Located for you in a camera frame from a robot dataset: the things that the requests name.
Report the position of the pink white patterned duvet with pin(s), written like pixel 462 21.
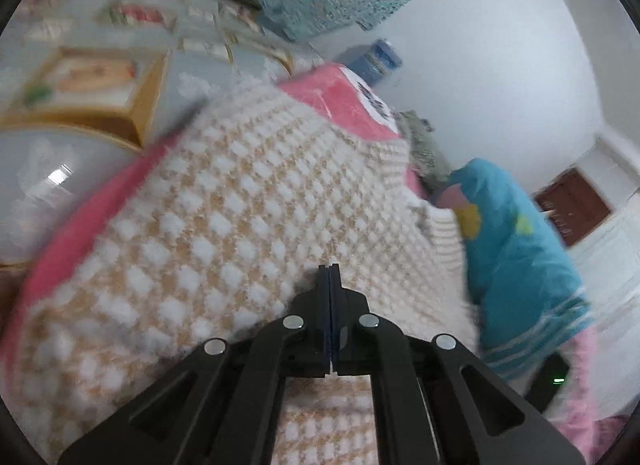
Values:
pixel 576 417

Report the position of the blue water jug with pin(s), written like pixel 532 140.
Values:
pixel 373 63

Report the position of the brown wooden door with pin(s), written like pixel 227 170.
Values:
pixel 573 206

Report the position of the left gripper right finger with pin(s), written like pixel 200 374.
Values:
pixel 435 402

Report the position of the beige white houndstooth knit coat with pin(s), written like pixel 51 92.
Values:
pixel 257 193

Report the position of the pink fleece bed blanket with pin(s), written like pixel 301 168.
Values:
pixel 332 90

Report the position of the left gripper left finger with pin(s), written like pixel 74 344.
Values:
pixel 220 404

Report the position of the grey green crumpled cloth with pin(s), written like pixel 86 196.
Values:
pixel 425 155

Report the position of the blue striped pillow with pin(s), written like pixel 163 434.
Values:
pixel 526 289

